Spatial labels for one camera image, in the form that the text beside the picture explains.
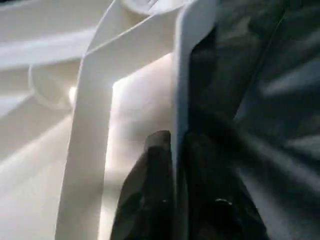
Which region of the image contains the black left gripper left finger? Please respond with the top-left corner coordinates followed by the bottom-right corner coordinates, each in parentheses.
top-left (109, 129), bottom-right (177, 240)

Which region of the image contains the black mat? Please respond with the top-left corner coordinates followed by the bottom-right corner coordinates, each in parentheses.
top-left (178, 0), bottom-right (320, 240)

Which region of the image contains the white plastic table top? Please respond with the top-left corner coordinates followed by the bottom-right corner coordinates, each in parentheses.
top-left (0, 0), bottom-right (218, 240)

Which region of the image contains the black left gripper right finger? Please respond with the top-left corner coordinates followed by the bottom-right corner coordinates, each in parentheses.
top-left (177, 131), bottom-right (270, 240)

